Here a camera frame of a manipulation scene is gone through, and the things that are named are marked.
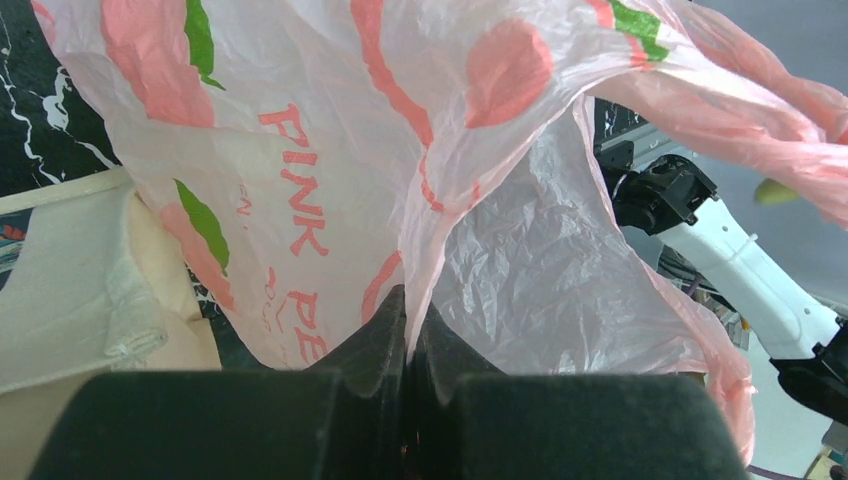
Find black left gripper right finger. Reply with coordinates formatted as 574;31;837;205
412;308;747;479

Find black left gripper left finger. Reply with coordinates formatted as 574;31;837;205
31;286;406;479

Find pink plastic grocery bag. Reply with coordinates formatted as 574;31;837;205
33;1;847;462

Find yellow-green pear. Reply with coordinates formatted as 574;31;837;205
754;179;800;206

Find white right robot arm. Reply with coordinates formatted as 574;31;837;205
594;141;847;425

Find cream canvas tote bag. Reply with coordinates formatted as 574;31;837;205
1;168;221;479

